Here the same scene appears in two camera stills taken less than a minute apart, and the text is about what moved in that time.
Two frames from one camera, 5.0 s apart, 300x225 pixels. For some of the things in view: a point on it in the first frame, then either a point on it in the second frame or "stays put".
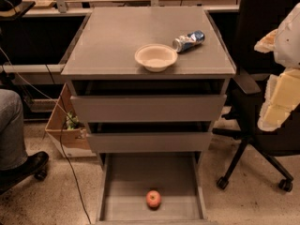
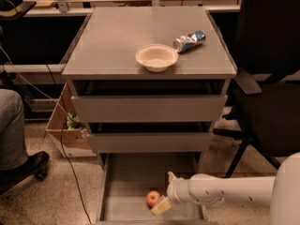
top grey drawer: (152, 108) stays put
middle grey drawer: (150, 142) stays put
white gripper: (289, 41) → (175, 188)
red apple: (153, 199) stays put
